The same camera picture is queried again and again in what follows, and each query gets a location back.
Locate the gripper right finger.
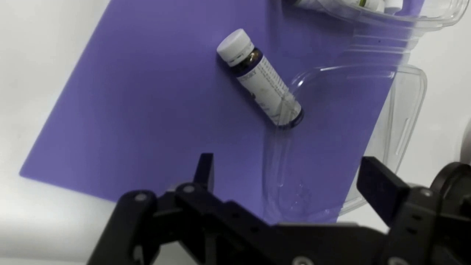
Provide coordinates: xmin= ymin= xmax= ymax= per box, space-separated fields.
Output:
xmin=357 ymin=156 xmax=471 ymax=265

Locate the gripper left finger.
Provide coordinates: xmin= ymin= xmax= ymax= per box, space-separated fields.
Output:
xmin=86 ymin=153 xmax=295 ymax=265

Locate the clear container lid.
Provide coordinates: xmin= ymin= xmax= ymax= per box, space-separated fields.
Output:
xmin=262 ymin=64 xmax=428 ymax=224

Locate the clear plastic container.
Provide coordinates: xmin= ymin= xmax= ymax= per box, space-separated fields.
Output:
xmin=262 ymin=0 xmax=471 ymax=224

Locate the purple mat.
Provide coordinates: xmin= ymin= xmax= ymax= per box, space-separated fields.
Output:
xmin=19 ymin=0 xmax=425 ymax=225

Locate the small brown bottle white cap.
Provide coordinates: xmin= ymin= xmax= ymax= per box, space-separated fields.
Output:
xmin=216 ymin=28 xmax=304 ymax=129

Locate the small bottle green label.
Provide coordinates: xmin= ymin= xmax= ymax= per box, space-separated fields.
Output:
xmin=342 ymin=0 xmax=385 ymax=13

